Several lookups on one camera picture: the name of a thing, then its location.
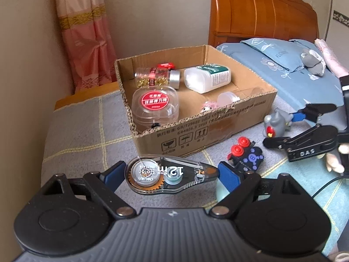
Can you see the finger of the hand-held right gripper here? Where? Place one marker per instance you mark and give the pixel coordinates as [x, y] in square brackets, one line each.
[298, 117]
[308, 144]

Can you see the clear round container red lid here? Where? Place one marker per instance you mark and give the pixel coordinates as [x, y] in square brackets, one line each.
[155, 106]

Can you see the dark clothing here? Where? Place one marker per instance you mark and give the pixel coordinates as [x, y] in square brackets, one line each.
[342, 251]

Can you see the clear plastic cup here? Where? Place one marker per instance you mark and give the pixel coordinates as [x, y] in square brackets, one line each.
[227, 98]

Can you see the glass bottle of gold pins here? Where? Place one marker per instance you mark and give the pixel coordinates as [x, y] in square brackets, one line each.
[158, 77]

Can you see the pink clear plastic toy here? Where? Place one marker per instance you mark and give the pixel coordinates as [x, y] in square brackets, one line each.
[208, 107]

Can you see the clear correction tape dispenser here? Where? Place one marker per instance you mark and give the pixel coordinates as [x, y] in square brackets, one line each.
[169, 177]

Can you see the cardboard box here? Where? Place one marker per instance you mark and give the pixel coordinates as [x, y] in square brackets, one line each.
[190, 133]

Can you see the plaid grey green blanket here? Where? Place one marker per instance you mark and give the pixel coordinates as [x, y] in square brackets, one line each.
[81, 142]

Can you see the wooden bed frame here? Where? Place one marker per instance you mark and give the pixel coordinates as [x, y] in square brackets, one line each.
[87, 95]

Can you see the person's right hand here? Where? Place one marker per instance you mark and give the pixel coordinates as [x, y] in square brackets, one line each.
[336, 163]

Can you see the black cube toy red buttons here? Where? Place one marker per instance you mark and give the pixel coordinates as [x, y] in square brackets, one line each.
[250, 158]

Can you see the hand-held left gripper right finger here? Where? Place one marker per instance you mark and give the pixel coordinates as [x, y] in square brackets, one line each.
[227, 173]

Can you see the white cotton swab container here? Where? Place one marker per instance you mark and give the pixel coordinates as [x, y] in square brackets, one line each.
[207, 77]

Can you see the pink patterned curtain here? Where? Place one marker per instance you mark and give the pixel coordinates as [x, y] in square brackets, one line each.
[81, 32]

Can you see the pink cloth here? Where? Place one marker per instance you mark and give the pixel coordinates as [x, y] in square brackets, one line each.
[332, 57]

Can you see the blue floral quilt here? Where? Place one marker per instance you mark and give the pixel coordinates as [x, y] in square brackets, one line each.
[300, 90]

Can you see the grey animal toy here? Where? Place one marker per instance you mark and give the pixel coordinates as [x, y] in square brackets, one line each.
[278, 121]

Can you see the grey plush toy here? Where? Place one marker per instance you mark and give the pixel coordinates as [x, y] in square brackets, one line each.
[312, 60]

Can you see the blue floral pillow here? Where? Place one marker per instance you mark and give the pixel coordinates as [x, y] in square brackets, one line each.
[275, 51]

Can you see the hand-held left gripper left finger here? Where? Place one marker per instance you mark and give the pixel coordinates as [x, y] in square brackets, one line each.
[116, 173]

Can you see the wooden headboard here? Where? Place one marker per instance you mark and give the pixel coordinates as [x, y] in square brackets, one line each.
[259, 11]

